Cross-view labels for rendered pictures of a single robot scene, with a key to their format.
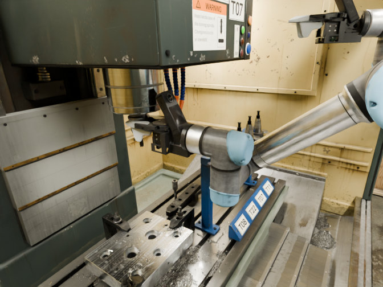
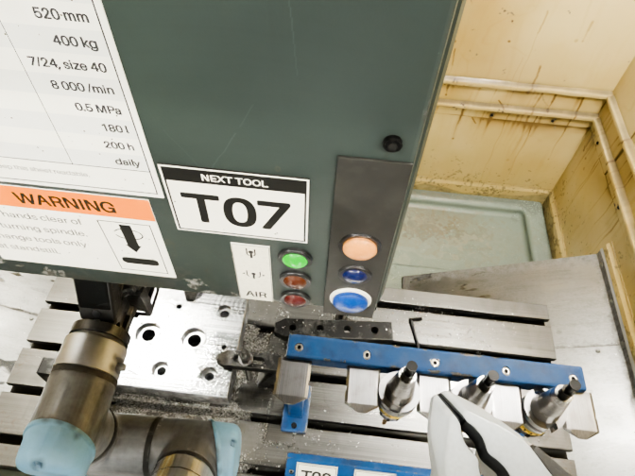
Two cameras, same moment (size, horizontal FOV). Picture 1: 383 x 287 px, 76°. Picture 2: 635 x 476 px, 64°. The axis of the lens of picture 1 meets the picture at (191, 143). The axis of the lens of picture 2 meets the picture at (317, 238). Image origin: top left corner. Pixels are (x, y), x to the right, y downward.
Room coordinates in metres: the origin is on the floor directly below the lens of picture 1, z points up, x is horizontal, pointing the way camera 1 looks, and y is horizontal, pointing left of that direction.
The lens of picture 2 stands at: (0.69, -0.35, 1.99)
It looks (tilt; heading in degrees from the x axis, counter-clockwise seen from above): 54 degrees down; 59
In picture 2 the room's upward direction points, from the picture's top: 3 degrees clockwise
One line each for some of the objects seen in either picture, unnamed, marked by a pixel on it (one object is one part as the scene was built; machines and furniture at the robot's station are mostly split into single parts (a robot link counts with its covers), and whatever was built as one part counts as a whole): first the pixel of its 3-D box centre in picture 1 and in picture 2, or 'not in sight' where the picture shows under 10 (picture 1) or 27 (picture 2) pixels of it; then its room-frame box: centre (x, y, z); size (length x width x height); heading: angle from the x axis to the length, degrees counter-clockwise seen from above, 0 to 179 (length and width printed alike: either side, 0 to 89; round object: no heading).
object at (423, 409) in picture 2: not in sight; (434, 398); (0.99, -0.23, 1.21); 0.07 x 0.05 x 0.01; 55
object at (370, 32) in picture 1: (368, 23); not in sight; (0.80, -0.53, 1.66); 0.08 x 0.05 x 0.08; 175
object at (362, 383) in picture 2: not in sight; (362, 390); (0.90, -0.16, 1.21); 0.07 x 0.05 x 0.01; 55
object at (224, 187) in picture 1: (227, 179); (111, 443); (0.56, -0.09, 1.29); 0.11 x 0.08 x 0.11; 148
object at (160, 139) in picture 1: (174, 136); (116, 300); (0.63, 0.05, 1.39); 0.12 x 0.08 x 0.09; 55
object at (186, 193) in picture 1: (183, 202); (333, 334); (0.99, 0.04, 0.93); 0.26 x 0.05 x 0.06; 150
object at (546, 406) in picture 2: (257, 124); (554, 400); (1.13, -0.32, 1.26); 0.04 x 0.04 x 0.07
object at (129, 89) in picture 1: (135, 87); not in sight; (0.70, 0.15, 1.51); 0.16 x 0.16 x 0.12
